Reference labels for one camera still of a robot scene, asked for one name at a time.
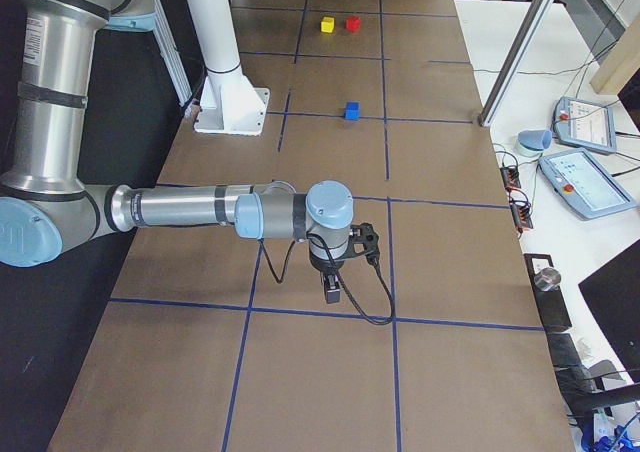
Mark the near teach pendant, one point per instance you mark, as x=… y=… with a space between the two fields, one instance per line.
x=586 y=187

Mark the blue wooden block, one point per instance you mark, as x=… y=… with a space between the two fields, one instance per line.
x=352 y=111

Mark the far orange black connector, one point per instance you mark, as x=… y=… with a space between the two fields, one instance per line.
x=510 y=177

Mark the teach pendant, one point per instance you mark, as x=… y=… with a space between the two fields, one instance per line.
x=586 y=187
x=581 y=123

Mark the wooden post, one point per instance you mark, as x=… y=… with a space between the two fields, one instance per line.
x=621 y=63

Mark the orange black connector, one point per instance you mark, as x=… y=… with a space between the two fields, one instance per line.
x=521 y=214
x=510 y=177

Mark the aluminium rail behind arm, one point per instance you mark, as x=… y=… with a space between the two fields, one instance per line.
x=170 y=55

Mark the near orange black connector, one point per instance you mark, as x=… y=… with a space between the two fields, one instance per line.
x=521 y=214

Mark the far teach pendant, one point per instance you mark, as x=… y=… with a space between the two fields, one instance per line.
x=581 y=123

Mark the yellow wooden block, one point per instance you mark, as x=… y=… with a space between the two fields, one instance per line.
x=327 y=24

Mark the red wooden block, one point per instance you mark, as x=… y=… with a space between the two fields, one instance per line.
x=353 y=23

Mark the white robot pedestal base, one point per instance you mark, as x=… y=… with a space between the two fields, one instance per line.
x=229 y=104

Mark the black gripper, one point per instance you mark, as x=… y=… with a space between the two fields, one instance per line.
x=324 y=267

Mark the aluminium frame post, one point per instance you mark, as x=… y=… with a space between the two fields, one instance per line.
x=531 y=23

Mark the black monitor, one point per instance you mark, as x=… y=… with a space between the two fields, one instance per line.
x=612 y=296

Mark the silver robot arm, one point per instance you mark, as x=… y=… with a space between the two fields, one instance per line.
x=46 y=210

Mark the black block with metal knob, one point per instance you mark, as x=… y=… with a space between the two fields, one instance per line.
x=545 y=282

